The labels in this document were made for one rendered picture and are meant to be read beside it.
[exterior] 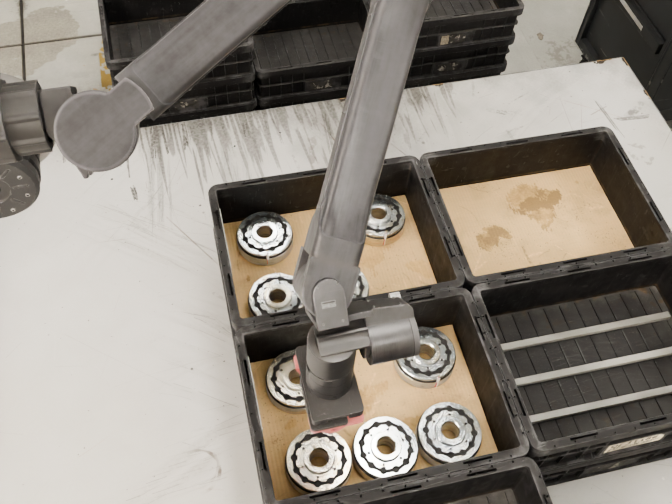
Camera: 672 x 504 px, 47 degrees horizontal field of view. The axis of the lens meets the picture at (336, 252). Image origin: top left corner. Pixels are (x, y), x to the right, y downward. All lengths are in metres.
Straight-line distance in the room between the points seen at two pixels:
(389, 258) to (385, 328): 0.58
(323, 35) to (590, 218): 1.25
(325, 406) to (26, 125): 0.46
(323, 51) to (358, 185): 1.69
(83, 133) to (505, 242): 0.94
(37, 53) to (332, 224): 2.46
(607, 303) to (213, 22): 0.95
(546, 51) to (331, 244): 2.49
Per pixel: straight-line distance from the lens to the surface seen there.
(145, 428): 1.46
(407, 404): 1.32
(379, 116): 0.84
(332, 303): 0.84
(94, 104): 0.79
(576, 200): 1.63
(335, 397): 0.95
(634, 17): 2.80
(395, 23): 0.85
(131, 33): 2.44
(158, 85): 0.81
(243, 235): 1.44
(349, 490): 1.16
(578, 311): 1.48
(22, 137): 0.82
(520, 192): 1.61
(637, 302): 1.53
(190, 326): 1.53
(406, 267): 1.45
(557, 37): 3.34
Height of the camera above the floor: 2.03
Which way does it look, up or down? 55 degrees down
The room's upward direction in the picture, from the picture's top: 5 degrees clockwise
